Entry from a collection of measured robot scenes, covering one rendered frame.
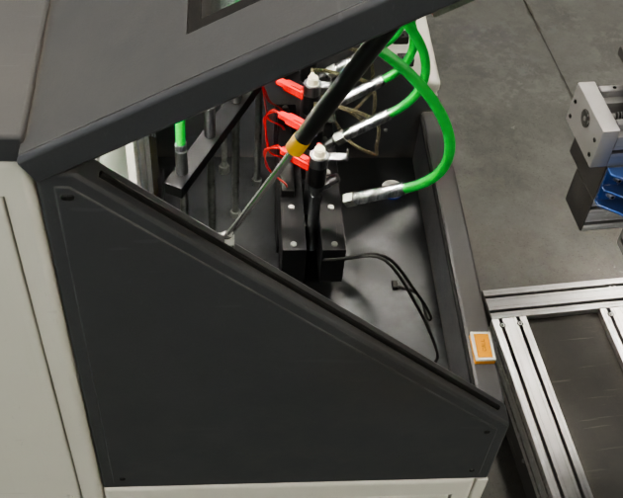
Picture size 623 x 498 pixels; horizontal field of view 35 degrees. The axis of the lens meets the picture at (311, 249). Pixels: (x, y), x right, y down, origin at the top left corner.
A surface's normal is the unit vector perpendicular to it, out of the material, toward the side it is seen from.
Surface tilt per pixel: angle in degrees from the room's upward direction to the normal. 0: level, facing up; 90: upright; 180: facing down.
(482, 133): 0
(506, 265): 0
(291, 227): 0
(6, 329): 90
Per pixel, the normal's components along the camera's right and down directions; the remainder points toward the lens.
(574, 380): 0.06, -0.64
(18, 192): 0.06, 0.76
